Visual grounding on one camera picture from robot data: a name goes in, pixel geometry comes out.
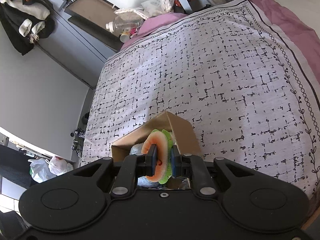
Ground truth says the brown cardboard box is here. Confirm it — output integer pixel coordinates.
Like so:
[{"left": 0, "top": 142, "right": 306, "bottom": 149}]
[{"left": 110, "top": 110, "right": 203, "bottom": 190}]

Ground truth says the white mattress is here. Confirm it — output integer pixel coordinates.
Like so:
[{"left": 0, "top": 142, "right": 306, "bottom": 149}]
[{"left": 275, "top": 0, "right": 320, "bottom": 36}]

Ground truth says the pile of clothes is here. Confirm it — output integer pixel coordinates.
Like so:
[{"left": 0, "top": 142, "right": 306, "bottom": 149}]
[{"left": 1, "top": 0, "right": 55, "bottom": 55}]

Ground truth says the clear plastic bottle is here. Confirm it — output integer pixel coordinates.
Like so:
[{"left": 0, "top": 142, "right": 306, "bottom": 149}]
[{"left": 105, "top": 16, "right": 144, "bottom": 36}]

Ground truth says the white plastic bag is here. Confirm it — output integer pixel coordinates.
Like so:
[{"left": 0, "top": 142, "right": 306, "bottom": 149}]
[{"left": 28, "top": 157, "right": 73, "bottom": 183}]

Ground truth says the pink blanket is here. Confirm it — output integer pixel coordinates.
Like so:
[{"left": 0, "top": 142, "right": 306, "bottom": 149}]
[{"left": 120, "top": 0, "right": 320, "bottom": 81}]

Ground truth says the white black patterned bedspread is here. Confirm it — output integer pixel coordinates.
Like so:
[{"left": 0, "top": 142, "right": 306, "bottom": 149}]
[{"left": 80, "top": 0, "right": 319, "bottom": 197}]

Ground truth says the orange green burger plush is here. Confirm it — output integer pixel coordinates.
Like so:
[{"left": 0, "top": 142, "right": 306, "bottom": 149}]
[{"left": 141, "top": 129, "right": 175, "bottom": 184}]

